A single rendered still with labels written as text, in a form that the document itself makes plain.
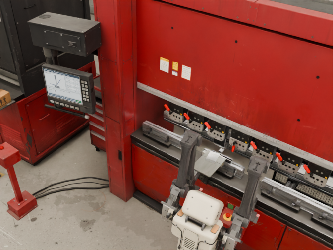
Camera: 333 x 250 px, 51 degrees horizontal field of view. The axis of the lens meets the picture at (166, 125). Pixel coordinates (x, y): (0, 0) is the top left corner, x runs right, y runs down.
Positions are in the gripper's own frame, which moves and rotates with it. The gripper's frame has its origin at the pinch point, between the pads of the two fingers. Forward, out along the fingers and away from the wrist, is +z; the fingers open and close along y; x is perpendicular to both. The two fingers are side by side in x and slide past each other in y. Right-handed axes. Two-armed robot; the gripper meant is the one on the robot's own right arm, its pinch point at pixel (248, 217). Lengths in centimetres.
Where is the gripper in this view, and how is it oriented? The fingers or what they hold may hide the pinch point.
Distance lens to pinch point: 258.2
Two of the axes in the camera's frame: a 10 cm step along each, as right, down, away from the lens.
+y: -8.5, -3.3, 4.0
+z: 2.0, 4.9, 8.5
